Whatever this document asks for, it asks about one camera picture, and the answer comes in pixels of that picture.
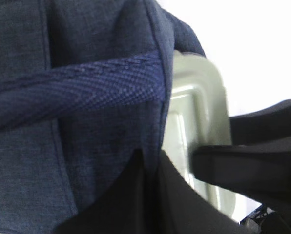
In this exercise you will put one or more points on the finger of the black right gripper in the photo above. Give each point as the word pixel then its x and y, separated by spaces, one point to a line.
pixel 269 124

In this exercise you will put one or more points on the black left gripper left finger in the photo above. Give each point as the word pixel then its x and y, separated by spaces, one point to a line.
pixel 140 204

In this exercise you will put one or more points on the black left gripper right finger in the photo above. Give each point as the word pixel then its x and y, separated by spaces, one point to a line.
pixel 258 173

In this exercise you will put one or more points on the green lidded food container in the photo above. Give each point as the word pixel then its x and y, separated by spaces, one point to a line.
pixel 197 117

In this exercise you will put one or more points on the dark navy lunch bag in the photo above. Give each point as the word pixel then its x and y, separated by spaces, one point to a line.
pixel 84 84

